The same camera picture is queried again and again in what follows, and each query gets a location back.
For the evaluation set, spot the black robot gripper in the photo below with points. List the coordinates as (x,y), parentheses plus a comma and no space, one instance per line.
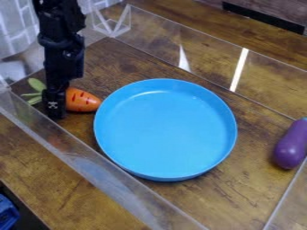
(61,21)

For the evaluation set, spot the orange toy carrot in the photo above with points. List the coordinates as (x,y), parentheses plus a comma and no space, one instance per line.
(78,100)

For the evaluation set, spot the purple toy eggplant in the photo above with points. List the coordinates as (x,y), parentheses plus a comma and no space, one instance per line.
(291,147)

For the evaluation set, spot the blue round tray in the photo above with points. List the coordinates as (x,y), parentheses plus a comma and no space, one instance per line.
(165,129)

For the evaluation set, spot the blue object at corner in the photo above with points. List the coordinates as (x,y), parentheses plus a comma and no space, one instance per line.
(8,213)

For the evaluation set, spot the clear acrylic enclosure wall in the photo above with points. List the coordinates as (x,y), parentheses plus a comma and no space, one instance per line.
(140,39)

